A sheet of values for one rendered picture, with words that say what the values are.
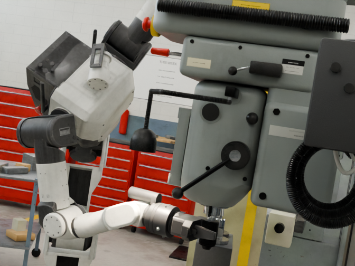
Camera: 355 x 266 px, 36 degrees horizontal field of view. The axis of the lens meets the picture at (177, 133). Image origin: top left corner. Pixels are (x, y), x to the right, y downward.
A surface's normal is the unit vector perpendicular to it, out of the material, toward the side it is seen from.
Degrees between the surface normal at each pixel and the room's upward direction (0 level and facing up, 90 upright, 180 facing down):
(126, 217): 88
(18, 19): 90
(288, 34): 90
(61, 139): 79
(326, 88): 90
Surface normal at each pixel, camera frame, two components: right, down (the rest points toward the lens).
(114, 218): -0.46, -0.06
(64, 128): 0.86, -0.03
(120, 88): 0.72, 0.07
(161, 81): -0.22, 0.02
